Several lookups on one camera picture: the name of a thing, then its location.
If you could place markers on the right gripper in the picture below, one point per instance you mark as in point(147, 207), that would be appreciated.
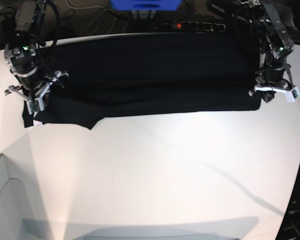
point(38, 85)

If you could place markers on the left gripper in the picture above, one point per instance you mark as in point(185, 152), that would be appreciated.
point(273, 79)

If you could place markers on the black T-shirt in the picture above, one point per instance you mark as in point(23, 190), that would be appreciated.
point(149, 74)

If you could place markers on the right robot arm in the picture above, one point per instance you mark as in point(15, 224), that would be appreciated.
point(24, 55)

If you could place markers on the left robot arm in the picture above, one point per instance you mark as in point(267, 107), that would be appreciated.
point(275, 42)

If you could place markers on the black power strip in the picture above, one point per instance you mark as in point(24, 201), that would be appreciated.
point(193, 26)

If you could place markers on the blue plastic box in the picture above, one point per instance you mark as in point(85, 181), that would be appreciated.
point(158, 5)

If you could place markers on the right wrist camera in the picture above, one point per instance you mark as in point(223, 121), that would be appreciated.
point(37, 105)

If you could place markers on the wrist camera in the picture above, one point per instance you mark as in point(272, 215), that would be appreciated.
point(292, 94)
point(37, 105)

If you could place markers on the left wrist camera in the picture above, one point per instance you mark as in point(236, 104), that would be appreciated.
point(292, 94)

